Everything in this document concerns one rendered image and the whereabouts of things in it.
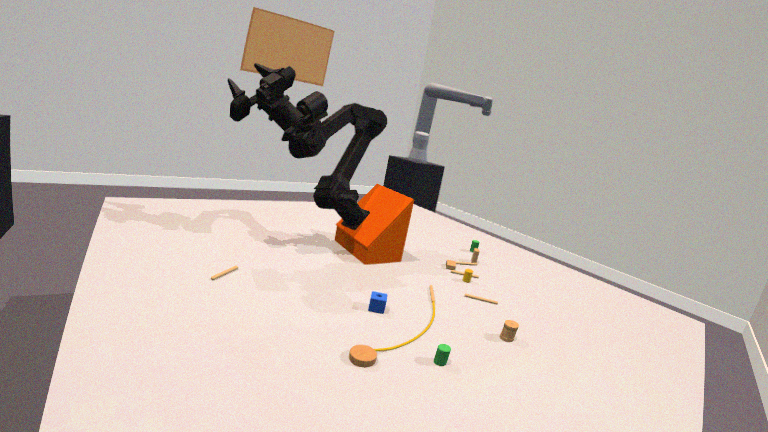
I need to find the short wooden cylinder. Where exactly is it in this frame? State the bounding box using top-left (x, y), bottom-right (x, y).
top-left (462, 269), bottom-right (474, 283)

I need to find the blue block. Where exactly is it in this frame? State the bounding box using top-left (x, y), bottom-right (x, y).
top-left (368, 292), bottom-right (388, 314)

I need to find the small orange and brown cylinder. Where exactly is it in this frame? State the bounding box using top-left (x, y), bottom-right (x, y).
top-left (499, 320), bottom-right (519, 342)

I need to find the round wooden button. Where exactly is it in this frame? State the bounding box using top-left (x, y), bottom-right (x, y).
top-left (348, 345), bottom-right (377, 367)

